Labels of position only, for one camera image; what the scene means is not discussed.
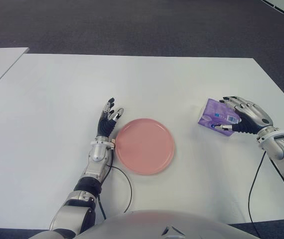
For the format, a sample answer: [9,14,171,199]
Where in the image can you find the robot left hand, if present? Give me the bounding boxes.
[96,97,125,137]

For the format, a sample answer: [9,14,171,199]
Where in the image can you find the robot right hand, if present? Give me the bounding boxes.
[210,96,275,136]

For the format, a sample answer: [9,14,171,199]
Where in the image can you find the purple tissue paper pack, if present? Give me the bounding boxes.
[197,98,240,137]

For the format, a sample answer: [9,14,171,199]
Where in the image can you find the pink round plate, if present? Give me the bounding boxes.
[115,118,175,175]

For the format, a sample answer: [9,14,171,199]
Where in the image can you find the grey robot torso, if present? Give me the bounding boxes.
[38,209,247,239]

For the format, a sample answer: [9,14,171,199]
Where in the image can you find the white side table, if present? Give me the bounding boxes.
[0,47,30,99]

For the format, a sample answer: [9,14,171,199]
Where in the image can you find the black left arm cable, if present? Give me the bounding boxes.
[98,161,133,221]

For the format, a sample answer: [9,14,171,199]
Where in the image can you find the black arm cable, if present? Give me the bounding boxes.
[248,150,284,239]
[98,161,133,221]

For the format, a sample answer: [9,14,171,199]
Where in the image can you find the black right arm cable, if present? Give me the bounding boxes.
[248,150,284,239]

